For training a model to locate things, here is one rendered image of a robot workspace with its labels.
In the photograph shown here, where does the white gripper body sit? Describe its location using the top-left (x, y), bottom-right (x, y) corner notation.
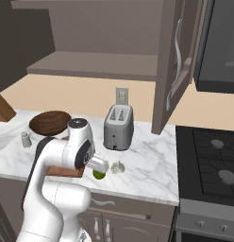
top-left (89, 153), bottom-right (110, 174)

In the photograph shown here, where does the green lime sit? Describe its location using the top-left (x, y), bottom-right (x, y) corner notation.
top-left (92, 169), bottom-right (108, 181)

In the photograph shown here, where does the white garlic bulb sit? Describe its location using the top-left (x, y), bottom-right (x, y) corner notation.
top-left (109, 160), bottom-right (126, 175)

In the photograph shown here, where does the brown wooden cutting board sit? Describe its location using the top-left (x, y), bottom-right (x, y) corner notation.
top-left (45, 134), bottom-right (86, 180)

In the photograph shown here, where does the brown wooden bowl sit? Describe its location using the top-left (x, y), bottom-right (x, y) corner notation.
top-left (28, 110), bottom-right (73, 138)

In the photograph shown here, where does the taupe base cabinet door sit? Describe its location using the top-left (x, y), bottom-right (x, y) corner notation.
top-left (76, 210), bottom-right (104, 242)
top-left (101, 214), bottom-right (172, 242)

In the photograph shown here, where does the grey condiment shaker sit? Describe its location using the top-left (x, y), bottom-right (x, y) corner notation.
top-left (21, 131), bottom-right (33, 148)

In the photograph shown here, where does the dark taupe cabinet door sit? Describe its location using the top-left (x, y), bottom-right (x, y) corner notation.
top-left (0, 0), bottom-right (57, 95)

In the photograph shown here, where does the silver toaster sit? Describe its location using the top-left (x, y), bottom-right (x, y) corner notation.
top-left (103, 104), bottom-right (135, 152)

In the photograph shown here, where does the taupe drawer front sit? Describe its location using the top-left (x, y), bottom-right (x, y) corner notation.
top-left (86, 192), bottom-right (155, 222)

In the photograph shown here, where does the white rounded basin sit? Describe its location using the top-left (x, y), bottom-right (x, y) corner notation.
top-left (0, 120), bottom-right (17, 152)

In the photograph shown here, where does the black and grey stove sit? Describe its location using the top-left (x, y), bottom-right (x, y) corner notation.
top-left (175, 125), bottom-right (234, 242)

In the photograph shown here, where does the brown wooden wedge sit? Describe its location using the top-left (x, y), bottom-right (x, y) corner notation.
top-left (0, 93), bottom-right (18, 124)

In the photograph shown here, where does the dark grey microwave oven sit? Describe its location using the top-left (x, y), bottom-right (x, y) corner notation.
top-left (192, 0), bottom-right (234, 95)

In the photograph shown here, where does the silver drawer handle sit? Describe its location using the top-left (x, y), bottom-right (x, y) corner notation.
top-left (92, 198), bottom-right (117, 207)

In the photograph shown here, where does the silver base cabinet handle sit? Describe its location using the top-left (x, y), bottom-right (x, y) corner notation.
top-left (104, 218), bottom-right (112, 242)
top-left (92, 216), bottom-right (101, 241)

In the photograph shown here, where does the grey wall outlet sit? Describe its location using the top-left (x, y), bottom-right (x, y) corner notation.
top-left (115, 87), bottom-right (130, 107)

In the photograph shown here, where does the taupe wall cabinet with shelf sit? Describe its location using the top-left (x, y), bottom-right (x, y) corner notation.
top-left (9, 0), bottom-right (164, 82)

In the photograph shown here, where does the curved silver cabinet door handle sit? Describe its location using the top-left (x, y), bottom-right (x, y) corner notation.
top-left (165, 18), bottom-right (184, 112)

